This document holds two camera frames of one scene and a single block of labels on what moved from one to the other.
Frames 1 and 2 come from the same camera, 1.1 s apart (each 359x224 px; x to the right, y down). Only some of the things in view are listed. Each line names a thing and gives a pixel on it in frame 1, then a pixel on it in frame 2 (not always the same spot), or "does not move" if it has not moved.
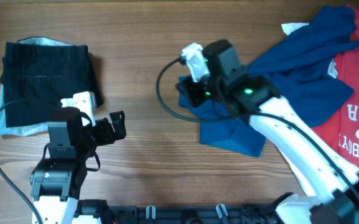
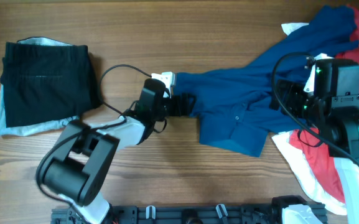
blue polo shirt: (302, 75) does not move
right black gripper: (190, 87) -> (293, 91)
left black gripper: (104, 127) -> (183, 105)
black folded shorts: (35, 78) does not move
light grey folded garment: (1, 129) does not move
